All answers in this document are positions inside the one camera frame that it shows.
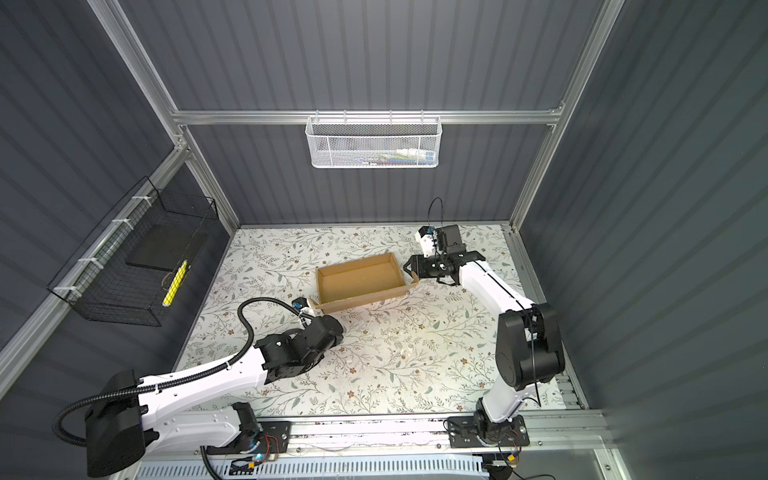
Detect brown cardboard box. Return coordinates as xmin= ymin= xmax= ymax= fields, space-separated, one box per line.
xmin=308 ymin=253 xmax=419 ymax=314

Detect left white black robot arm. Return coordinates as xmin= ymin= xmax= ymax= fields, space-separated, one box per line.
xmin=85 ymin=315 xmax=344 ymax=478

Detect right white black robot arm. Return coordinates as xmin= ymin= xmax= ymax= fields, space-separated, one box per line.
xmin=403 ymin=225 xmax=566 ymax=424

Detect markers in white basket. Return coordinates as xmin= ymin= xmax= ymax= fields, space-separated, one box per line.
xmin=354 ymin=148 xmax=438 ymax=167

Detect yellow green striped tool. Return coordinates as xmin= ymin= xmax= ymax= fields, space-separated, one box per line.
xmin=161 ymin=260 xmax=188 ymax=308

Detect black foam pad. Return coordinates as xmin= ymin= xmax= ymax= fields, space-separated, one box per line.
xmin=125 ymin=224 xmax=207 ymax=272

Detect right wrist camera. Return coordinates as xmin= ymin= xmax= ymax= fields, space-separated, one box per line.
xmin=415 ymin=225 xmax=437 ymax=257

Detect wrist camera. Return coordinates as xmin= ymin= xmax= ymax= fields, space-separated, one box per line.
xmin=291 ymin=297 xmax=315 ymax=322
xmin=415 ymin=225 xmax=437 ymax=257

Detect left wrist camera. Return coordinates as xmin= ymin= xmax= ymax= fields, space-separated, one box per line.
xmin=291 ymin=297 xmax=315 ymax=322

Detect left black corrugated cable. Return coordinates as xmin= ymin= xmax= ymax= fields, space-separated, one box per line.
xmin=52 ymin=296 xmax=307 ymax=480

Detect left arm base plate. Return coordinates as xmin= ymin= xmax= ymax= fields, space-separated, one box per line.
xmin=205 ymin=421 xmax=292 ymax=457

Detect white perforated cable tray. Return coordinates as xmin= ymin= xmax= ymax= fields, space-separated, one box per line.
xmin=134 ymin=454 xmax=490 ymax=480

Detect white wire mesh basket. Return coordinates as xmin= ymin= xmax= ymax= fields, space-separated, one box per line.
xmin=305 ymin=116 xmax=443 ymax=169

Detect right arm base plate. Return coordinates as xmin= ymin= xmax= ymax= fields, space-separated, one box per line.
xmin=443 ymin=413 xmax=530 ymax=449

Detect black wire basket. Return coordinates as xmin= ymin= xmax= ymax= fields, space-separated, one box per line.
xmin=48 ymin=181 xmax=219 ymax=327

